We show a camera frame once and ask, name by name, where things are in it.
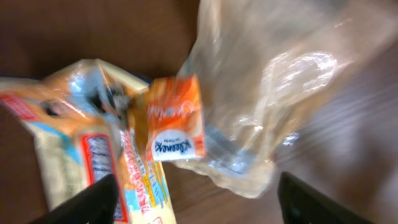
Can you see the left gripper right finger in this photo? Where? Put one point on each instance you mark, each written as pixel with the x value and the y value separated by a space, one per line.
pixel 302 204

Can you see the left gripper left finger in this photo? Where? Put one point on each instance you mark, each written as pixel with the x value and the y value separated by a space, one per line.
pixel 94 205

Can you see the yellow wet wipes pack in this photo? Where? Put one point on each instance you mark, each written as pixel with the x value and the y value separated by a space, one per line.
pixel 78 116

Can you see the orange tissue pack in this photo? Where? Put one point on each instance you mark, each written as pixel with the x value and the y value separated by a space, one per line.
pixel 174 120

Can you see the kraft paper pouch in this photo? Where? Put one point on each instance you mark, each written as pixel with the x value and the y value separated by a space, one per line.
pixel 265 67

